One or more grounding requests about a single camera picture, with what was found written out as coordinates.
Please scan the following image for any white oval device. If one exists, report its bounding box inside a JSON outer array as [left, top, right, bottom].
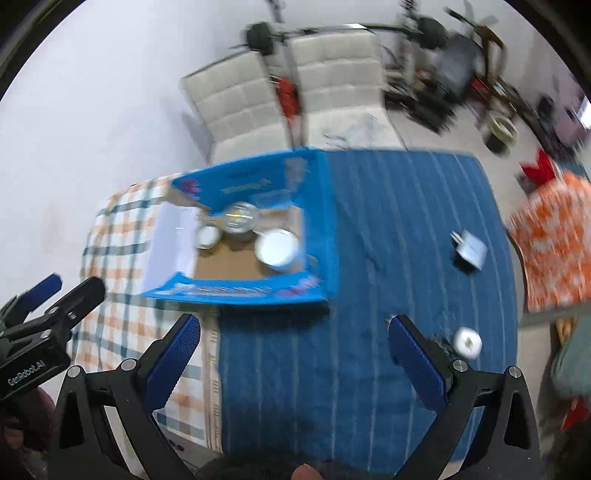
[[452, 327, 483, 360]]

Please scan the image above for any plaid checkered cloth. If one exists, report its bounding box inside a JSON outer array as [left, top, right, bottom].
[[66, 172, 223, 451]]

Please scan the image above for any teal fabric bundle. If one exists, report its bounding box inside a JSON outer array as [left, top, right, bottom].
[[551, 316, 591, 398]]

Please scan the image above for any round tin white lid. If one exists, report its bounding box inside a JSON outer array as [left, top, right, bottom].
[[193, 224, 222, 250]]

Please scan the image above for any white power adapter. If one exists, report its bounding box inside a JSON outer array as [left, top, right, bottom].
[[450, 230, 488, 272]]

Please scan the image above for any grey jar silver lid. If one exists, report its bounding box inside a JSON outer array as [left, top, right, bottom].
[[221, 201, 260, 242]]

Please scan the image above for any blue cardboard box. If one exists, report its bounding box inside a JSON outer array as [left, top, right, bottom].
[[141, 149, 339, 306]]

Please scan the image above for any orange white patterned cloth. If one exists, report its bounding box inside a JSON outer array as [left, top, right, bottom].
[[507, 171, 590, 312]]

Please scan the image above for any blue striped cloth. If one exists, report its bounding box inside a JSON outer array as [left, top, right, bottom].
[[218, 151, 518, 474]]

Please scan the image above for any white round jar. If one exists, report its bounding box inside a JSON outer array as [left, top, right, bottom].
[[254, 229, 300, 272]]

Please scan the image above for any red fabric item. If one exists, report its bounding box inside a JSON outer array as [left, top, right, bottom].
[[520, 148, 558, 188]]

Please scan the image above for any left white padded chair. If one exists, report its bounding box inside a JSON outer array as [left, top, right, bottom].
[[180, 50, 293, 165]]

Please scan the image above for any white padded chair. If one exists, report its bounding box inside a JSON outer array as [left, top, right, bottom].
[[288, 31, 404, 150], [180, 50, 293, 165]]

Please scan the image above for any green trash bin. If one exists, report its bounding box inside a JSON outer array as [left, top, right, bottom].
[[485, 115, 519, 155]]

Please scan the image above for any right white padded chair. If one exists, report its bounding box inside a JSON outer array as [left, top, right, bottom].
[[288, 31, 404, 150]]

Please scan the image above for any black weight bench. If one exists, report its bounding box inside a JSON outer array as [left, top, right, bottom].
[[385, 34, 480, 133]]

